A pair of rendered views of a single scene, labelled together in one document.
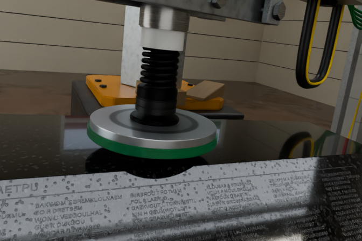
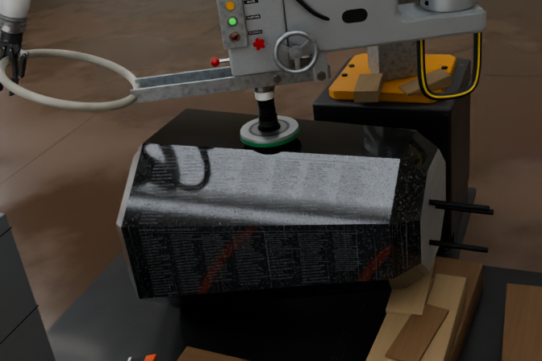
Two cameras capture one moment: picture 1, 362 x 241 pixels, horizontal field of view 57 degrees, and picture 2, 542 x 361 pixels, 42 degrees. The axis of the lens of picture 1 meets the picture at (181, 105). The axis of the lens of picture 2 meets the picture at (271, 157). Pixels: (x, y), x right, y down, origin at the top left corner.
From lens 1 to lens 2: 2.17 m
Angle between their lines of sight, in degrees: 48
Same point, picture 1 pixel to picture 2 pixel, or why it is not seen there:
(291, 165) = (326, 158)
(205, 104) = (414, 97)
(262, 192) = (302, 168)
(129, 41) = not seen: hidden behind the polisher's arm
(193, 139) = (264, 139)
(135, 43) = not seen: hidden behind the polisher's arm
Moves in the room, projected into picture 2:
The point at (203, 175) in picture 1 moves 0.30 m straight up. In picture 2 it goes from (277, 155) to (267, 76)
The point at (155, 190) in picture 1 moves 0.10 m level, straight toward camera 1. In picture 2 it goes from (255, 158) to (235, 170)
